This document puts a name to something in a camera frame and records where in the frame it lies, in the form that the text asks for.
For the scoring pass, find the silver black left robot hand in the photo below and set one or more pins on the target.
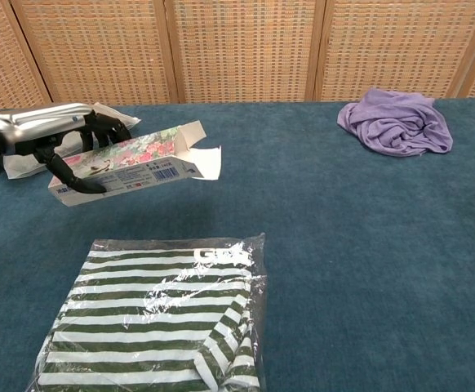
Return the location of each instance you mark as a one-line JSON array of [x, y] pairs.
[[41, 124]]

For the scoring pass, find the floral toothpaste carton box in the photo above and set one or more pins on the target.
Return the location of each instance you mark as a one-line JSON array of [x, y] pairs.
[[147, 163]]

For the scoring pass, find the green striped shirt in bag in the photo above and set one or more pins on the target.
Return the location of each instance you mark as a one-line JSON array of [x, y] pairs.
[[139, 326]]

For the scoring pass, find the grey fabric in clear bag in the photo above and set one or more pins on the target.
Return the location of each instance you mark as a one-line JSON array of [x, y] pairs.
[[21, 166]]

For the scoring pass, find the teal carpet table cover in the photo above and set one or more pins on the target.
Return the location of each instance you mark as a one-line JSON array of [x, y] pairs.
[[303, 265]]

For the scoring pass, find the crumpled purple cloth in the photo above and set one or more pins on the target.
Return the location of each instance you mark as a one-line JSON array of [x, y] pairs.
[[392, 126]]

